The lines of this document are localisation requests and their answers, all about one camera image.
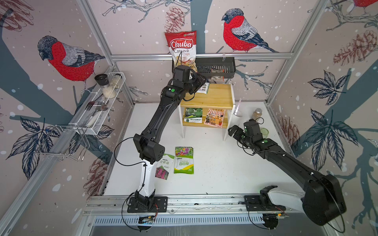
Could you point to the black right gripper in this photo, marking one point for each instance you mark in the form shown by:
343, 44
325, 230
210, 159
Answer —
238, 131

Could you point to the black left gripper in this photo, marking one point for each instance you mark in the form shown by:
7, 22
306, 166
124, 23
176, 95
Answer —
197, 77

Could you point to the green flower seed bag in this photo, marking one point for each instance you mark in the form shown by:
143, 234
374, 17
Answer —
184, 160

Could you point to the green white purple seed bag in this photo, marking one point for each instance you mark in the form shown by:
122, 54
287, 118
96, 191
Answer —
164, 166

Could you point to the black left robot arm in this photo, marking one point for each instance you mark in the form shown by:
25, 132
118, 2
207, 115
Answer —
185, 81

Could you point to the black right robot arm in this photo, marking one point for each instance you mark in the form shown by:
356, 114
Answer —
321, 197

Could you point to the small white seed packet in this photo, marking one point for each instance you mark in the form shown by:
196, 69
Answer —
204, 89

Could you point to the dark green lower seed bag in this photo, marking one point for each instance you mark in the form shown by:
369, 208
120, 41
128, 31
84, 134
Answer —
193, 115

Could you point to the wooden two-tier shelf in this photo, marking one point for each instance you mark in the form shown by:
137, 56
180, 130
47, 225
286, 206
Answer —
219, 96

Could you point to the red Chuba cassava chips bag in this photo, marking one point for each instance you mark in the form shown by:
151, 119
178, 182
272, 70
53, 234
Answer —
182, 46

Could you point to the white cup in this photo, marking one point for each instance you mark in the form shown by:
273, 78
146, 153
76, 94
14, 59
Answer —
239, 115

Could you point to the green glass cup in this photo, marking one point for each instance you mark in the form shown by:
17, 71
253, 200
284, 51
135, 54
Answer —
264, 132

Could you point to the pink straw spoon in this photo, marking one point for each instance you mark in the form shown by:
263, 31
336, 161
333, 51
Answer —
237, 106

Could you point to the amber small bottle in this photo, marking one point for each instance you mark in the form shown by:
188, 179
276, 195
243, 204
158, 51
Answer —
257, 113

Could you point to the snack bar packet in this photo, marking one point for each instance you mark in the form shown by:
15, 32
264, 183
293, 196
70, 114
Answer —
214, 70

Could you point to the pink shop picture packet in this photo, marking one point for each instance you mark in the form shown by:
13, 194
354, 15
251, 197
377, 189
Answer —
215, 118

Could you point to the glass jar in rack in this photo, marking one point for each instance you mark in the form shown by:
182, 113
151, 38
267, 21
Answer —
116, 81

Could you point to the black lid spice grinder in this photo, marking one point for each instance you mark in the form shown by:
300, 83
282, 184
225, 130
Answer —
108, 90

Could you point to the metal spoon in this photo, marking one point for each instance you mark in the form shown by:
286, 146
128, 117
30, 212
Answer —
102, 106

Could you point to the metal fork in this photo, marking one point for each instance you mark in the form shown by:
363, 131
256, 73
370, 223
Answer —
93, 103

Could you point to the black wire basket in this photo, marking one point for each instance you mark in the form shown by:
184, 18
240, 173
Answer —
204, 66

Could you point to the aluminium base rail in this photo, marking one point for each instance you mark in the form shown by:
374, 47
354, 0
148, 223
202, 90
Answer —
189, 204

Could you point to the white wire wall rack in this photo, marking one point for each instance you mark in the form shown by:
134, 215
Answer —
94, 124

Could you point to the chrome wire hanger rack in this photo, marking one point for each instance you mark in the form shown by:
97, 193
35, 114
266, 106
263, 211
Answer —
72, 143

